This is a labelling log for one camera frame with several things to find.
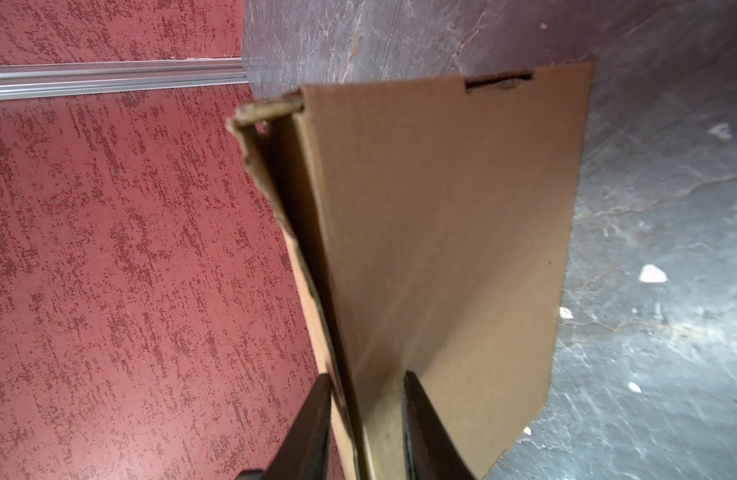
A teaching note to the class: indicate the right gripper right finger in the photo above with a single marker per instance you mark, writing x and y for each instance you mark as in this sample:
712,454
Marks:
427,448

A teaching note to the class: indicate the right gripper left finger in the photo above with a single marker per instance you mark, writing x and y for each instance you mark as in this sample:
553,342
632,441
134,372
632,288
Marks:
304,453

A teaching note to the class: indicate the brown cardboard box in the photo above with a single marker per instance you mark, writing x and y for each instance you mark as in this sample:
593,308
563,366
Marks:
427,223

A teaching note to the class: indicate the left aluminium corner post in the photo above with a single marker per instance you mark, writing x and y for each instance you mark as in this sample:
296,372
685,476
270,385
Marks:
19,82

